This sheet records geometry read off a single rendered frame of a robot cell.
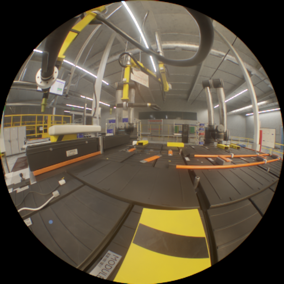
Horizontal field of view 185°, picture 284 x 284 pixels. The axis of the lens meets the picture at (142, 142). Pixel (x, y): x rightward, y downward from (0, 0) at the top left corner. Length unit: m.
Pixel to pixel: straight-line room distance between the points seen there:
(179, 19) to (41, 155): 10.04
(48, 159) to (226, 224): 0.55
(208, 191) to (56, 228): 0.31
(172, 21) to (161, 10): 1.42
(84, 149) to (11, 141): 8.78
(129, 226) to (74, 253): 0.10
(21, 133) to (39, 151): 8.54
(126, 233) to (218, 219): 0.15
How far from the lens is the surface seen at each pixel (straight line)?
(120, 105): 0.95
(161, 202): 0.18
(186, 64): 0.34
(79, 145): 0.50
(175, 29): 10.18
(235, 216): 0.22
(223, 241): 0.18
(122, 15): 9.60
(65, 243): 0.17
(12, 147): 9.13
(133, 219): 0.16
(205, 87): 1.59
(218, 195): 0.24
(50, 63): 0.29
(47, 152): 0.44
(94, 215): 0.18
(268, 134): 8.34
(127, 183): 0.23
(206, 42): 0.23
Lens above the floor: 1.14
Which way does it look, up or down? 7 degrees down
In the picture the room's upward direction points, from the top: straight up
